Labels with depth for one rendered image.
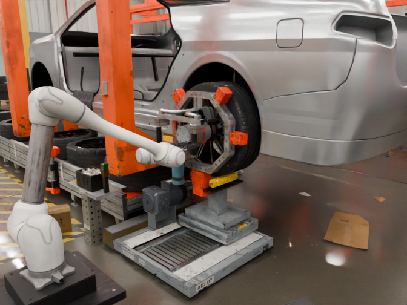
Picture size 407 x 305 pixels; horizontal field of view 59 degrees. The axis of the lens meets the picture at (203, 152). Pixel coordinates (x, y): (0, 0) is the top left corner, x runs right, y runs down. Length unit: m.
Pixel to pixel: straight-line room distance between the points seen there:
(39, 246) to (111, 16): 1.49
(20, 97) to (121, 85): 1.94
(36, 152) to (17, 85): 2.50
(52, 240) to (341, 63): 1.62
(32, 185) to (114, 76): 0.99
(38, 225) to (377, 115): 1.73
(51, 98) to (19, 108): 2.66
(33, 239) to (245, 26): 1.64
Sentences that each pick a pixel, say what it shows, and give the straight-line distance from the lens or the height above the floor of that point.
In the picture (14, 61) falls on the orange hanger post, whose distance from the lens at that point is 4.28.
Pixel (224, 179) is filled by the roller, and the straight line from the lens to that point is 2.50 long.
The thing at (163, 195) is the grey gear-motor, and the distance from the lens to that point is 2.63.
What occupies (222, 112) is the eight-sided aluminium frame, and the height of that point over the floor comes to 1.00.
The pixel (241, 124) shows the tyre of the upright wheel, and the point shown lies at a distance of 2.28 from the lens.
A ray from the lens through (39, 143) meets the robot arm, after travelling 1.82.
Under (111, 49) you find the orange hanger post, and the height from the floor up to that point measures 1.39.
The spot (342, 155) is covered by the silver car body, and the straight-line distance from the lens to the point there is 2.10.
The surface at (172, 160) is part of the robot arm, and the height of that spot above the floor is 0.84.
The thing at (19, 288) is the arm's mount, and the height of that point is 0.38.
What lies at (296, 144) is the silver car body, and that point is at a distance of 2.16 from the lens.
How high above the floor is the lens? 1.32
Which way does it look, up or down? 14 degrees down
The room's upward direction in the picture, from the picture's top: straight up
